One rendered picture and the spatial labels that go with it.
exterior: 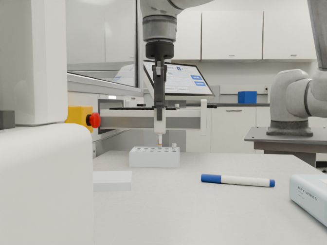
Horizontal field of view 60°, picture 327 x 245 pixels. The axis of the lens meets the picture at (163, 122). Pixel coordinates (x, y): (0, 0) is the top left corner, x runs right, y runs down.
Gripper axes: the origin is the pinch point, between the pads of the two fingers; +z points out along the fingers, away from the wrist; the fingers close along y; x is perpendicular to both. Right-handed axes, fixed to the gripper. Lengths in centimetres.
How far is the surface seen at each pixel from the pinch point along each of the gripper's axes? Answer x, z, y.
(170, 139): 0, 21, 115
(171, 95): -1, -9, 102
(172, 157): -3.6, 8.6, -7.1
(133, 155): 6.2, 8.2, -7.1
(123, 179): 5.4, 9.4, -23.8
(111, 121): 16.2, 1.2, 14.2
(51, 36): 4, -9, -57
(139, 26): 15, -44, 74
